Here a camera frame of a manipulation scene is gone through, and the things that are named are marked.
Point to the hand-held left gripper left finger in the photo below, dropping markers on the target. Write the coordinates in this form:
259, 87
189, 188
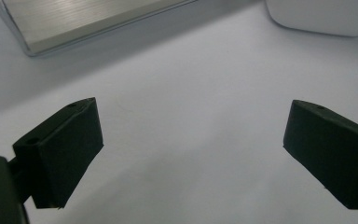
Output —
62, 155

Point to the white rounded container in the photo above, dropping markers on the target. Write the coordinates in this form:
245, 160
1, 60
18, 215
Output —
323, 15

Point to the silver metal tray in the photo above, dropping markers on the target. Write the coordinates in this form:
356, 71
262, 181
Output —
84, 21

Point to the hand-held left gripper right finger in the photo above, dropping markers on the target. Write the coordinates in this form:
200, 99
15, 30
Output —
332, 155

